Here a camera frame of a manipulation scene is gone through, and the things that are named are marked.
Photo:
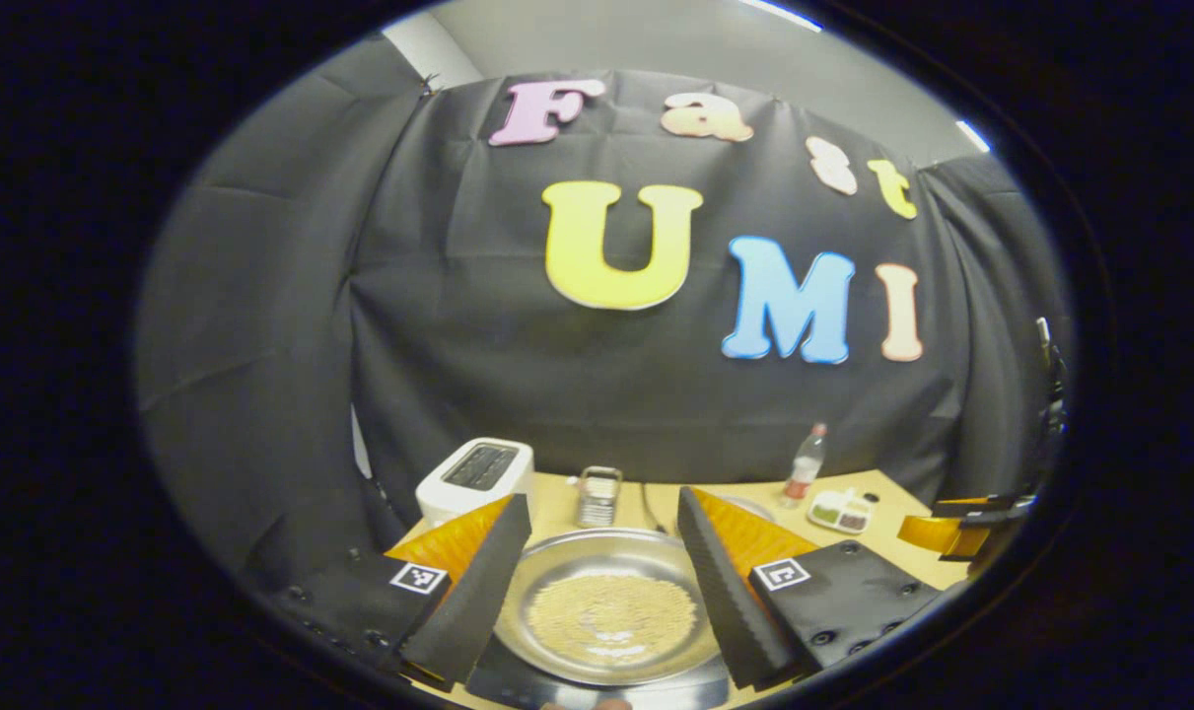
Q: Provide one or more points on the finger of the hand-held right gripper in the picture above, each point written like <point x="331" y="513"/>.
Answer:
<point x="937" y="534"/>
<point x="1001" y="505"/>

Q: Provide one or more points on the white round plate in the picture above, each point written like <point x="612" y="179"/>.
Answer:
<point x="754" y="509"/>

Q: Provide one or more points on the black induction cooktop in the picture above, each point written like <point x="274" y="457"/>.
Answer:
<point x="503" y="685"/>

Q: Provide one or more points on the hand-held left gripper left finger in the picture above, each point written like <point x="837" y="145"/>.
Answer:
<point x="473" y="592"/>

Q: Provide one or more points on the dark metal stand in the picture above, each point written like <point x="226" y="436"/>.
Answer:
<point x="1053" y="375"/>

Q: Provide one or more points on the white divided bean tray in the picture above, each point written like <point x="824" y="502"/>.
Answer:
<point x="843" y="513"/>

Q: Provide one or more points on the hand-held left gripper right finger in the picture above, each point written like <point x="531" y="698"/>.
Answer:
<point x="730" y="592"/>

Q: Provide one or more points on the clear water bottle red label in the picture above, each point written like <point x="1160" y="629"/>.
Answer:
<point x="802" y="478"/>

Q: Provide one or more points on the pile of yellow soybeans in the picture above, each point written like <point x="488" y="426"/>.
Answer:
<point x="611" y="616"/>

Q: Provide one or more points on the white toaster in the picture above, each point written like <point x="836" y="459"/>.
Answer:
<point x="449" y="498"/>

